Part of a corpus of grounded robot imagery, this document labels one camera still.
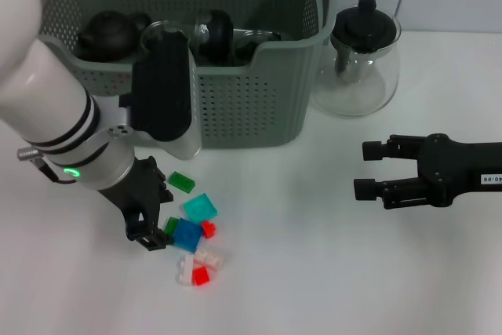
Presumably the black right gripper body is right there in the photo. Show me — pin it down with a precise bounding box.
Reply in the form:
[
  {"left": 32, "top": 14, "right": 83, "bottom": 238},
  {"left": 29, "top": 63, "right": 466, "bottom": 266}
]
[{"left": 415, "top": 133, "right": 502, "bottom": 209}]

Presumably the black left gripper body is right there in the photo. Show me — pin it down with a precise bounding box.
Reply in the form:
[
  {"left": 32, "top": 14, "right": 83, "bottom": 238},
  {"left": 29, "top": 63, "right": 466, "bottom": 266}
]
[{"left": 97, "top": 156, "right": 162, "bottom": 240}]

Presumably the translucent green brick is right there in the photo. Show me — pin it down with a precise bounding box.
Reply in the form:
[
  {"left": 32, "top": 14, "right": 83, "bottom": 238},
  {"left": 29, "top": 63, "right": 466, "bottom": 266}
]
[{"left": 163, "top": 216, "right": 180, "bottom": 236}]

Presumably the blue square brick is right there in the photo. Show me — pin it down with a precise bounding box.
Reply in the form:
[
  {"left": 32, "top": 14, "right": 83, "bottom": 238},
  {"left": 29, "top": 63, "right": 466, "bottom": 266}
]
[{"left": 172, "top": 217, "right": 204, "bottom": 253}]

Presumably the white long narrow brick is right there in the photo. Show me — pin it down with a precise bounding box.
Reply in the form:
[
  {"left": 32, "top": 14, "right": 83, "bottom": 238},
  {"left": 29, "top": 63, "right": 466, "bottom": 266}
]
[{"left": 174, "top": 254, "right": 197, "bottom": 287}]

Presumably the glass teacup with black sleeve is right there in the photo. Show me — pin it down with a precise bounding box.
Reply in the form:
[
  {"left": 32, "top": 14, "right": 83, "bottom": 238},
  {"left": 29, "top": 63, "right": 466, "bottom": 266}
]
[
  {"left": 234, "top": 28, "right": 282, "bottom": 65},
  {"left": 140, "top": 20, "right": 191, "bottom": 48},
  {"left": 194, "top": 9, "right": 235, "bottom": 65}
]

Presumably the grey-green perforated storage bin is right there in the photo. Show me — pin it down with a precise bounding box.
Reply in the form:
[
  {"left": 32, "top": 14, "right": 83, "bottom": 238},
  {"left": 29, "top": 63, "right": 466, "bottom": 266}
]
[{"left": 29, "top": 0, "right": 340, "bottom": 151}]

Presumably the opaque green two-stud brick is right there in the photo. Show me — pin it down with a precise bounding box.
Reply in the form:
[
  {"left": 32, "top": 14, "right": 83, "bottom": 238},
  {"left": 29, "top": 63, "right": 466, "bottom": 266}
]
[{"left": 168, "top": 171, "right": 196, "bottom": 194}]

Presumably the teal square brick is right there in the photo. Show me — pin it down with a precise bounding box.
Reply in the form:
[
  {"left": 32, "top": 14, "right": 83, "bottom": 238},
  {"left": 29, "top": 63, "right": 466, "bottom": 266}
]
[{"left": 182, "top": 192, "right": 219, "bottom": 223}]

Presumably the orange-red small square brick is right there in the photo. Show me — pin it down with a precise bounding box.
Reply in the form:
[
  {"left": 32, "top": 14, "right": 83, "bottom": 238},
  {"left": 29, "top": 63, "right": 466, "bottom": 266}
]
[{"left": 191, "top": 266, "right": 212, "bottom": 286}]

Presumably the glass teapot with black lid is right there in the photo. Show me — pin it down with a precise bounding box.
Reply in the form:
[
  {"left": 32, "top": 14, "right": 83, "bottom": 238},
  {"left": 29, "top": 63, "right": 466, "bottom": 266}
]
[{"left": 309, "top": 0, "right": 403, "bottom": 117}]

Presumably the black clay teapot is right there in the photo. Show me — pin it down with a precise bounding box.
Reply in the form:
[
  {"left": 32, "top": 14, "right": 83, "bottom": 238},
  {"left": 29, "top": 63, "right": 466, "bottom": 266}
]
[{"left": 76, "top": 11, "right": 152, "bottom": 62}]

